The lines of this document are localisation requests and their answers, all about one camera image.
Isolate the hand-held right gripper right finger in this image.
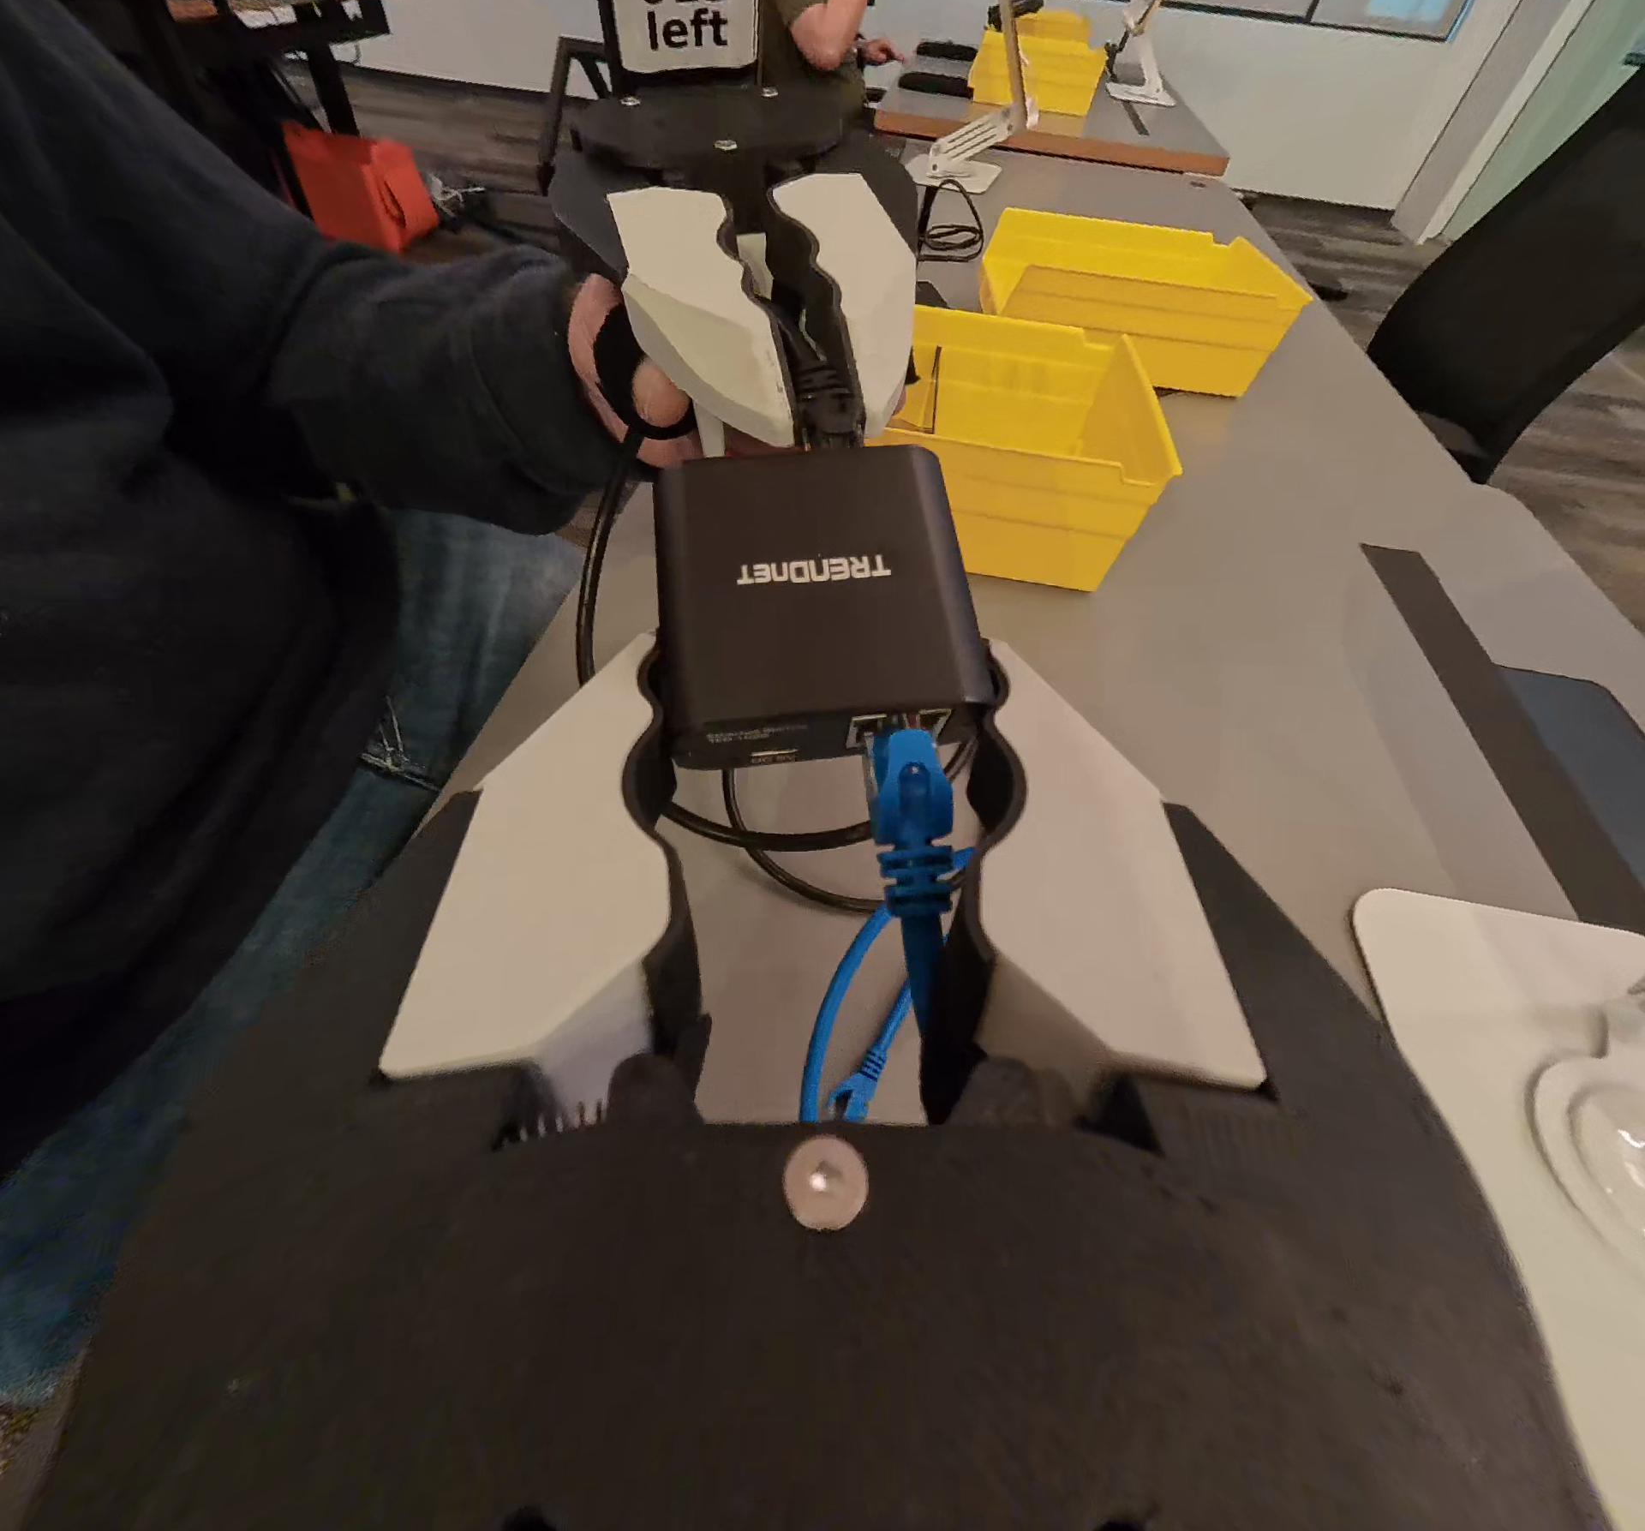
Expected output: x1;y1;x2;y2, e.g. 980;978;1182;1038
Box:
921;639;1269;1091

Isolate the person's dark sweater torso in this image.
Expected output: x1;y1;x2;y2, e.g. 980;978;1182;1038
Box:
0;0;400;1173

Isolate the blue ethernet cable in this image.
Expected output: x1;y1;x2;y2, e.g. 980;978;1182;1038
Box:
798;728;978;1124

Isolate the black ethernet cable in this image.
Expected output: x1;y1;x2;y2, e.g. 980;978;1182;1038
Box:
575;324;978;913

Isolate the person's blue jeans leg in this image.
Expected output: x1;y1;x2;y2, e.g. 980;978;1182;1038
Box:
0;514;582;1405

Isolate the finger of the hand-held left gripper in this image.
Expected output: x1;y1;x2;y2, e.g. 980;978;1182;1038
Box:
767;170;918;437
603;190;798;449

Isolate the black network switch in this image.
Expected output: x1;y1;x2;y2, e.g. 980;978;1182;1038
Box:
651;446;1002;771

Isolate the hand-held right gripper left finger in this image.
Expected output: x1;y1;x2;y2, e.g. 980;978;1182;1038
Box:
378;634;709;1076

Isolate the person's left hand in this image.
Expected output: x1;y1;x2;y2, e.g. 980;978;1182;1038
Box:
565;273;702;440

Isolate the person's left forearm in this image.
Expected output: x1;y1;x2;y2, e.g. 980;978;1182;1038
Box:
154;233;634;536

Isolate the thin black cord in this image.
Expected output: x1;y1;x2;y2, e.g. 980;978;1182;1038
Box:
918;180;987;264

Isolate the black office chair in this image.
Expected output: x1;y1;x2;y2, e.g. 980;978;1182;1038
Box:
1365;79;1645;485

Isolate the yellow plastic bin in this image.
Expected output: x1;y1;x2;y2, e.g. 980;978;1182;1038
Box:
978;208;1316;399
966;11;1110;117
873;303;1184;595

